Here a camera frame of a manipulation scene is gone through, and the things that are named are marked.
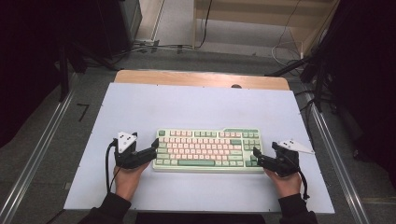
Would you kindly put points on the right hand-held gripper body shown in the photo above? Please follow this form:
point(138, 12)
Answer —
point(283, 161)

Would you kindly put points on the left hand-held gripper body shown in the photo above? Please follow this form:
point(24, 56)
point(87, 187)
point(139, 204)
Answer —
point(124, 141)

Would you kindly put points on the green and pink keyboard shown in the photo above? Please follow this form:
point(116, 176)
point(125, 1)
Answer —
point(205, 149)

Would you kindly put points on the person's right hand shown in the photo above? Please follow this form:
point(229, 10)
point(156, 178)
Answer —
point(288, 186)

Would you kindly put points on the person's left hand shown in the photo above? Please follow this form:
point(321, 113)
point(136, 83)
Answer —
point(127, 183)

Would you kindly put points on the white table board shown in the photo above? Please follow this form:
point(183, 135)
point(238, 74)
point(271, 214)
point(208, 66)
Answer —
point(199, 105)

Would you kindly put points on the wooden table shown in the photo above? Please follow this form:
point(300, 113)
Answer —
point(186, 77)

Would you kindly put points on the black metal stand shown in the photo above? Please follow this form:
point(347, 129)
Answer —
point(63, 74)
point(317, 81)

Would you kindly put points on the person's dark clothing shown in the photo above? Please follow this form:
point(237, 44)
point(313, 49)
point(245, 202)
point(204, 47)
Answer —
point(199, 219)

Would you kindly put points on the black curtain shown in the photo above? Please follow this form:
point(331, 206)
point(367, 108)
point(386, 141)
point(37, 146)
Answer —
point(367, 77)
point(31, 62)

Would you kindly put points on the black cabinet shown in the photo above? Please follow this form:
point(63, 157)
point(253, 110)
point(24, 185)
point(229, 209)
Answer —
point(120, 25)

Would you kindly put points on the light wooden shelf unit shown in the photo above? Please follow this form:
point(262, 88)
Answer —
point(249, 15)

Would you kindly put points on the aluminium floor rail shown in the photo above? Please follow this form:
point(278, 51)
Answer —
point(339, 165)
point(34, 161)

